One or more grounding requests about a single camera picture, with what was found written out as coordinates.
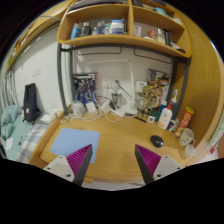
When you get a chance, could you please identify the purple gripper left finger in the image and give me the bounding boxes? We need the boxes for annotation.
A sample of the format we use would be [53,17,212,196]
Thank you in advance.
[43,143,94,187]

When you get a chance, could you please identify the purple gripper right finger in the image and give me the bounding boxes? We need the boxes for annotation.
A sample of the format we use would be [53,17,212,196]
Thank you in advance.
[134,143,185,185]

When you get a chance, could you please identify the black computer mouse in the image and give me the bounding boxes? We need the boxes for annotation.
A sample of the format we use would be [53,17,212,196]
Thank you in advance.
[150,135,164,148]

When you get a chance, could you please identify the white plastic lid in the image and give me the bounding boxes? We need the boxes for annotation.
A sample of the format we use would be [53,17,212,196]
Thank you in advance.
[184,145,196,158]

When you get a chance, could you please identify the white ceramic mug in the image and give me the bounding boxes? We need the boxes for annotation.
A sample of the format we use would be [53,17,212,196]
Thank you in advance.
[179,128,195,146]

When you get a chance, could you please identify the white lotion bottle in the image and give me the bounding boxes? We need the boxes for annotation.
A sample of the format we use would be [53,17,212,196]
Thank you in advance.
[158,103,173,129]

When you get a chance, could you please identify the Groot figurine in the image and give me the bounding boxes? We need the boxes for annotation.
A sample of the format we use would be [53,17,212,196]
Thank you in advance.
[137,86,152,120]

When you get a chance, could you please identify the red chips can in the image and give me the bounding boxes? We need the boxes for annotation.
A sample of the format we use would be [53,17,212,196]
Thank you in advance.
[174,106,194,138]

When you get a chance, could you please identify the bed with blue bedding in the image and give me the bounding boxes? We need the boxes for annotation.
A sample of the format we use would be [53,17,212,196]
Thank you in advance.
[0,105,49,163]

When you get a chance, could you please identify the metal cup with straw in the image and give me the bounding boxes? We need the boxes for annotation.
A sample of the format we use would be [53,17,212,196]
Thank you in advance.
[112,93,121,108]

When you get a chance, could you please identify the blue robot model box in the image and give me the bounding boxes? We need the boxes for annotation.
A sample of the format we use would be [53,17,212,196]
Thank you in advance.
[73,72,98,104]

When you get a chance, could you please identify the wooden shelf unit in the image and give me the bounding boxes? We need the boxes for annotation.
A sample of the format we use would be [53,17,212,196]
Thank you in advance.
[57,0,192,58]

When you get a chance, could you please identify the white cable bundle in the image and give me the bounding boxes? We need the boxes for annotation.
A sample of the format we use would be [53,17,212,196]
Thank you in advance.
[68,89,128,123]

